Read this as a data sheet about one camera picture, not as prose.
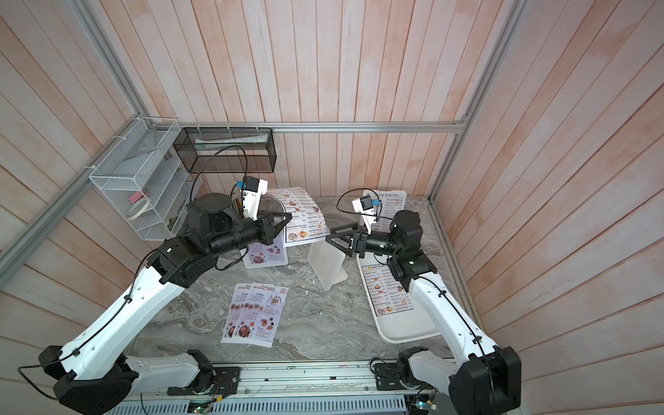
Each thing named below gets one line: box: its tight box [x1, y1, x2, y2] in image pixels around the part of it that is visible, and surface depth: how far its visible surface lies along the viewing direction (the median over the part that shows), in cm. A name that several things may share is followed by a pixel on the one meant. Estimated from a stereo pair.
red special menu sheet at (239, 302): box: [220, 282, 253, 344], surface depth 89 cm
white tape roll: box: [126, 197, 151, 221], surface depth 81 cm
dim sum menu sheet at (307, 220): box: [268, 187, 328, 243], surface depth 67 cm
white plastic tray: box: [356, 255, 441, 344], surface depth 90 cm
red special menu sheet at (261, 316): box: [233, 282, 289, 349], surface depth 87 cm
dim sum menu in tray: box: [361, 263, 415, 317], surface depth 92 cm
